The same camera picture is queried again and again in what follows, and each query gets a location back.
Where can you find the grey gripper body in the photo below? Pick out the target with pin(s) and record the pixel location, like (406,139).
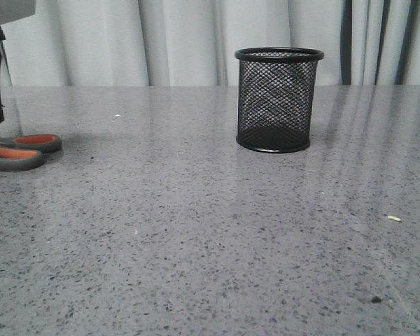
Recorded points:
(13,10)

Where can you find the grey and orange scissors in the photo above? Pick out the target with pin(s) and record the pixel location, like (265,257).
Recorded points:
(27,152)

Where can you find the black mesh pen bucket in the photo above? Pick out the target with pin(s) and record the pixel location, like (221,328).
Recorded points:
(275,98)

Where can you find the grey curtain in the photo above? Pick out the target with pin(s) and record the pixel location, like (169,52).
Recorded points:
(193,43)

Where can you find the small black debris speck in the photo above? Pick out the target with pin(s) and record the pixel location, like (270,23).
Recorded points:
(376,299)

